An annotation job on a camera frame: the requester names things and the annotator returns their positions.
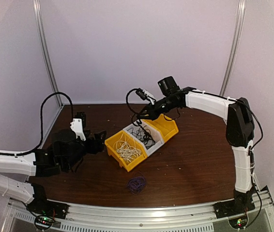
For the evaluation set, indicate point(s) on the left round controller board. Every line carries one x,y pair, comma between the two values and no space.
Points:
42,222

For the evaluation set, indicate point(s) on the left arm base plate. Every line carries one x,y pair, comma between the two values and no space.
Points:
49,208

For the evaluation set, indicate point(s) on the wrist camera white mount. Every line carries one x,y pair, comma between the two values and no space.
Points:
145,95
77,125

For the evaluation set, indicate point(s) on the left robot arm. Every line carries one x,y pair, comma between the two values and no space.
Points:
65,154

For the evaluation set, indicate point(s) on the left yellow plastic bin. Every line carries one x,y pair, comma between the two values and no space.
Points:
124,149

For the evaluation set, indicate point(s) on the white plastic bin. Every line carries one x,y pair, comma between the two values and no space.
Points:
150,139

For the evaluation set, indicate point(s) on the yellow plastic bin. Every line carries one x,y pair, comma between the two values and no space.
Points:
124,149
165,125

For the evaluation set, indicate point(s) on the front aluminium rail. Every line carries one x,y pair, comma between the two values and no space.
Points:
189,218

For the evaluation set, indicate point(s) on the aluminium frame post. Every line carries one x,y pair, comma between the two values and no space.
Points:
239,23
44,47

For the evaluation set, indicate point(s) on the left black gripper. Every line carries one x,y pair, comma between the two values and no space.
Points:
99,145

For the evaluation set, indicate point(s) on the round controller board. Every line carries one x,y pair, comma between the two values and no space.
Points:
238,222
42,222

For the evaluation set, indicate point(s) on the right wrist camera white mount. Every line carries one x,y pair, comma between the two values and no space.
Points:
145,95

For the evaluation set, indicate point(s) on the left aluminium frame post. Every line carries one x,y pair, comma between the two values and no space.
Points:
44,47

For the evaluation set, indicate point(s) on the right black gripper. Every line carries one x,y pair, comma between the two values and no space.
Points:
153,114

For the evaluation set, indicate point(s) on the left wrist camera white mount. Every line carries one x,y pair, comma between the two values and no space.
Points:
77,125

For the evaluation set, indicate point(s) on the right aluminium frame post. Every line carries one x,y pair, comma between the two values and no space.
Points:
239,23

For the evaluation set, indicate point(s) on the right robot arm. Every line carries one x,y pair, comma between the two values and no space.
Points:
235,112

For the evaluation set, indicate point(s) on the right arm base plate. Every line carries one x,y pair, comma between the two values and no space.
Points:
231,208

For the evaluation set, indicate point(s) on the right round controller board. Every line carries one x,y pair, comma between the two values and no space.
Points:
238,222

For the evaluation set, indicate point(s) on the right yellow plastic bin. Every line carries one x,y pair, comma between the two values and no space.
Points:
165,125

